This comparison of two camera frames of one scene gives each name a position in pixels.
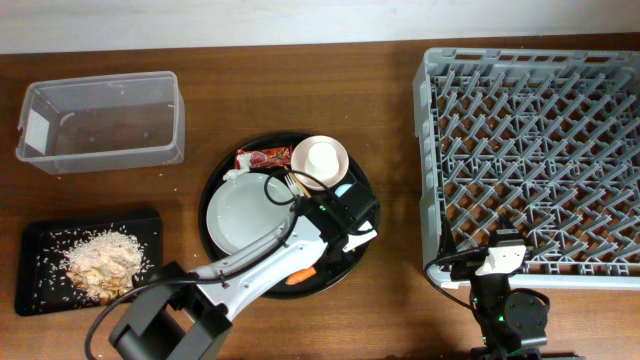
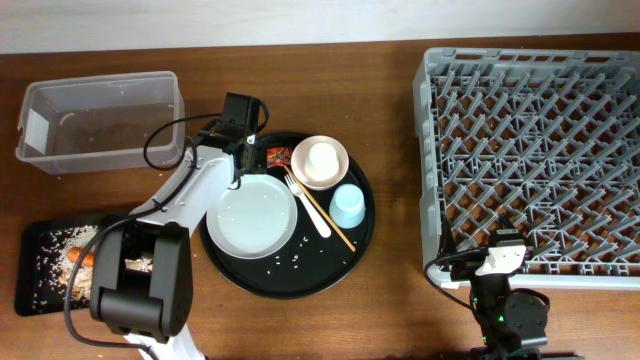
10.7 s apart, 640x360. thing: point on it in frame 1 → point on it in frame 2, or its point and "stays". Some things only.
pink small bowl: x=324 y=158 stays
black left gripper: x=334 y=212 → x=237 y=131
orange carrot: x=300 y=275 → x=74 y=255
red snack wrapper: x=271 y=157 stays
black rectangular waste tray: x=66 y=266 stays
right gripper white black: x=467 y=264 stays
